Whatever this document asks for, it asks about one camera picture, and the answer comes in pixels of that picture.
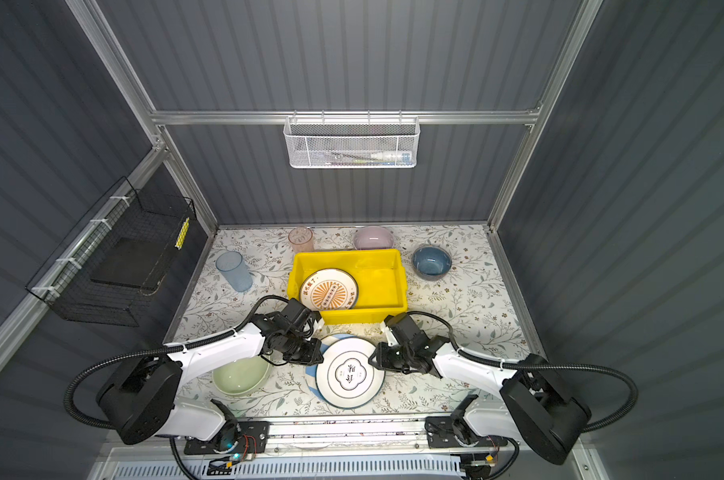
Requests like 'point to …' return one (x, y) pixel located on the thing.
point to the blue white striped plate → (312, 369)
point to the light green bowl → (242, 377)
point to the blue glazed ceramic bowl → (430, 262)
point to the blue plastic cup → (234, 268)
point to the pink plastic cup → (301, 239)
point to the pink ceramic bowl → (373, 237)
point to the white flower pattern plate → (345, 378)
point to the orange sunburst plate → (328, 289)
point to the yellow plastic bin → (382, 280)
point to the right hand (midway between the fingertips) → (374, 364)
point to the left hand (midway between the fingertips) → (324, 360)
